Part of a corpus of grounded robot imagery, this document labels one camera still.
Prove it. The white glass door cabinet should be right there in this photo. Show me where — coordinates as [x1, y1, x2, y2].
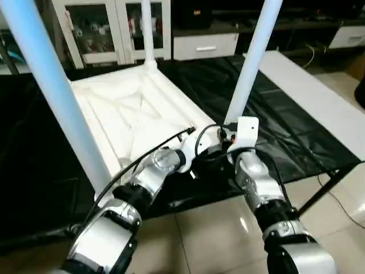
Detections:
[51, 0, 172, 68]

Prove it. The dark low tv stand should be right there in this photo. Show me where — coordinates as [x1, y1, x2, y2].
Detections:
[237, 9, 365, 58]

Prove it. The grey metal pole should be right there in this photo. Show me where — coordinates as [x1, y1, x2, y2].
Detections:
[0, 40, 21, 76]

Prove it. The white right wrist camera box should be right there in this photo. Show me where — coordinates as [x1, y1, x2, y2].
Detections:
[234, 116, 260, 152]

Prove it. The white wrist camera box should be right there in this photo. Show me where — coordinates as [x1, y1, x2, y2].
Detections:
[234, 116, 260, 152]
[180, 130, 220, 163]

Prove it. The white plastic table top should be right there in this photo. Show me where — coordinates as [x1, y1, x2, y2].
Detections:
[67, 62, 243, 192]

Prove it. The white drawer unit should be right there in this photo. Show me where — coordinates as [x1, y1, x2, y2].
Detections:
[331, 26, 365, 50]
[173, 33, 240, 61]

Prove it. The white plastic table leg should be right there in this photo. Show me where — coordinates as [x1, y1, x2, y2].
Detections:
[224, 0, 284, 125]
[140, 0, 158, 69]
[0, 0, 113, 198]

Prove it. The black speaker box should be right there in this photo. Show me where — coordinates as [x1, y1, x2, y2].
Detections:
[174, 0, 214, 30]

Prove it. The black mat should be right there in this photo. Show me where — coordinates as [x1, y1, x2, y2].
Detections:
[0, 54, 363, 246]

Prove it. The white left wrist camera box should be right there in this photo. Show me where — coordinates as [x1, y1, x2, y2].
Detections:
[180, 130, 220, 163]

